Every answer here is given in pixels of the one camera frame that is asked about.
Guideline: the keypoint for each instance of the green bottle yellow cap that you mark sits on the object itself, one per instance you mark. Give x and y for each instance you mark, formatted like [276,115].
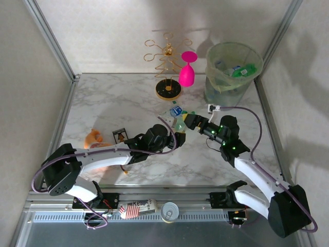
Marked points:
[184,112]
[180,124]

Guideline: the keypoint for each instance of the clear bottle blue script label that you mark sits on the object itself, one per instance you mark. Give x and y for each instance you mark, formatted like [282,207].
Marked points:
[176,111]

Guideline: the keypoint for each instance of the clear bottle green cap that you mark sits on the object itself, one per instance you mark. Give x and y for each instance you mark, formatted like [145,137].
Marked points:
[175,102]

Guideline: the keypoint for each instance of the black card yellow figure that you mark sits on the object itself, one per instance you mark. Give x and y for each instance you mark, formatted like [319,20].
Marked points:
[120,135]

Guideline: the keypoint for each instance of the orange plush toy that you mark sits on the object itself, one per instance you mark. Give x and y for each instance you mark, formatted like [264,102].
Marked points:
[93,137]

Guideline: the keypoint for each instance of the green bottle white barcode label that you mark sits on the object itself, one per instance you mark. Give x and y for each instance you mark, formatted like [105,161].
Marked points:
[244,72]

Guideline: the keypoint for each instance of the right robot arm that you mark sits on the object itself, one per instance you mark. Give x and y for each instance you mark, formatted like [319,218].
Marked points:
[257,175]

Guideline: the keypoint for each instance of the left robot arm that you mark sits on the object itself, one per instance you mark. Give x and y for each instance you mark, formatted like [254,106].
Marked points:
[102,159]

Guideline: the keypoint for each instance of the translucent waste bin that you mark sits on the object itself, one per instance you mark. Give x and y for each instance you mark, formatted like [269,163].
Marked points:
[223,100]

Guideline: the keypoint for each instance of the pink wine glass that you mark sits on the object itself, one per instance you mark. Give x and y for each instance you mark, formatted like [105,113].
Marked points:
[186,76]

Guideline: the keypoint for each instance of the white pouch flag print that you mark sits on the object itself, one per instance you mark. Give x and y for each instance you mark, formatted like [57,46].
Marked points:
[138,207]

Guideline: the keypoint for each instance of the silver tin can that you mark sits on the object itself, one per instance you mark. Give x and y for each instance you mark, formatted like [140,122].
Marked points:
[169,212]

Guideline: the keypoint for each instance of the small control board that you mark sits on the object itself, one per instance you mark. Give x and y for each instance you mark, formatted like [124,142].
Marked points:
[237,218]

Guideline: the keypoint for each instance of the aluminium side rail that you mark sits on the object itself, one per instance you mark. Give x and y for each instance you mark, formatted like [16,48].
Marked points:
[62,115]
[270,128]

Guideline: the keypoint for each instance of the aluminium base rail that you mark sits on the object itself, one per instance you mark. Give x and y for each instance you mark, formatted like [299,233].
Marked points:
[195,200]

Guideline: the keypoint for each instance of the aluminium frame post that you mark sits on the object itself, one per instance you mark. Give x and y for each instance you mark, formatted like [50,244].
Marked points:
[51,38]
[284,25]

